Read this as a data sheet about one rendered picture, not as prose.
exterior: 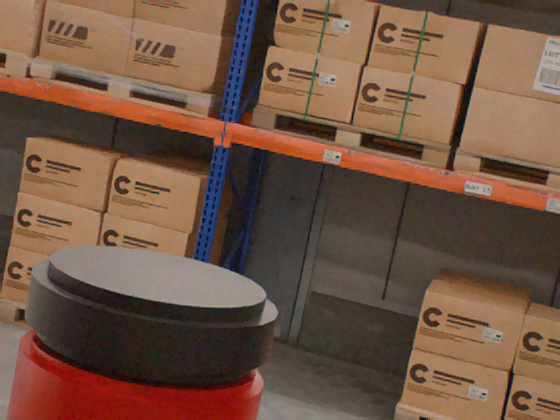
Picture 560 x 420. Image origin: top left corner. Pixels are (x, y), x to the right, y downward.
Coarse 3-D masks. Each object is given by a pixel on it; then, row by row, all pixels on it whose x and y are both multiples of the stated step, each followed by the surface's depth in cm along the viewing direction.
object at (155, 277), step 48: (48, 288) 25; (96, 288) 24; (144, 288) 25; (192, 288) 26; (240, 288) 26; (48, 336) 25; (96, 336) 24; (144, 336) 24; (192, 336) 24; (240, 336) 25
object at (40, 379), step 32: (32, 352) 26; (32, 384) 25; (64, 384) 24; (96, 384) 24; (128, 384) 24; (160, 384) 25; (192, 384) 25; (224, 384) 25; (256, 384) 26; (32, 416) 25; (64, 416) 25; (96, 416) 24; (128, 416) 24; (160, 416) 24; (192, 416) 24; (224, 416) 25; (256, 416) 26
